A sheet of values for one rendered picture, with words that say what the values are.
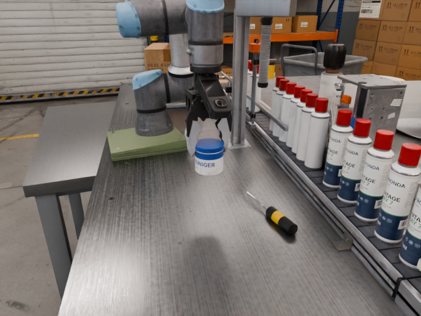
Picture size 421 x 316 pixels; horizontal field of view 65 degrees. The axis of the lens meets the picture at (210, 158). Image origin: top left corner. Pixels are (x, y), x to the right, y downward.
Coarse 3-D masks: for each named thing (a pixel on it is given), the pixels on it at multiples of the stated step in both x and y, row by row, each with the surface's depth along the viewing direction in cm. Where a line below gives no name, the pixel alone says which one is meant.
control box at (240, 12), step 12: (240, 0) 102; (252, 0) 100; (264, 0) 99; (276, 0) 97; (288, 0) 96; (240, 12) 103; (252, 12) 101; (264, 12) 100; (276, 12) 99; (288, 12) 97
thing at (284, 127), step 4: (220, 72) 197; (228, 76) 182; (228, 80) 178; (248, 96) 144; (256, 100) 137; (256, 104) 134; (260, 104) 131; (260, 108) 130; (264, 108) 126; (264, 112) 125; (268, 112) 121; (268, 116) 121; (272, 116) 118; (276, 120) 114; (280, 120) 113; (280, 124) 111; (284, 124) 109; (284, 128) 107; (288, 128) 107
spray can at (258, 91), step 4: (256, 80) 143; (256, 84) 143; (256, 88) 144; (260, 88) 145; (256, 92) 145; (260, 92) 146; (256, 96) 146; (260, 96) 147; (260, 100) 148; (256, 108) 148; (256, 112) 149
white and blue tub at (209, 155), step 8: (200, 144) 79; (208, 144) 79; (216, 144) 79; (200, 152) 77; (208, 152) 76; (216, 152) 77; (200, 160) 78; (208, 160) 77; (216, 160) 78; (200, 168) 79; (208, 168) 78; (216, 168) 79
